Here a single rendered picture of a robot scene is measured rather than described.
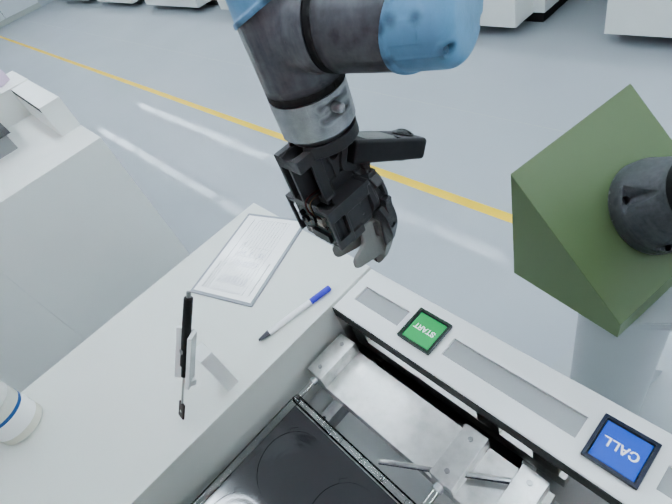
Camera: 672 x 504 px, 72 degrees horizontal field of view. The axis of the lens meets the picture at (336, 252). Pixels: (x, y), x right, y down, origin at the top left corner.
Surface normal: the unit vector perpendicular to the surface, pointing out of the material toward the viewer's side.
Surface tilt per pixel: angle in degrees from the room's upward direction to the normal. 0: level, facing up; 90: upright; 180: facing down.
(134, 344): 0
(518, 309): 0
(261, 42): 88
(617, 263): 45
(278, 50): 95
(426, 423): 0
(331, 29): 75
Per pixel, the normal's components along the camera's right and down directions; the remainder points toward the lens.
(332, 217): 0.67, 0.37
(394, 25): -0.49, 0.55
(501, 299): -0.29, -0.67
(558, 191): 0.18, -0.14
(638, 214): -0.83, 0.24
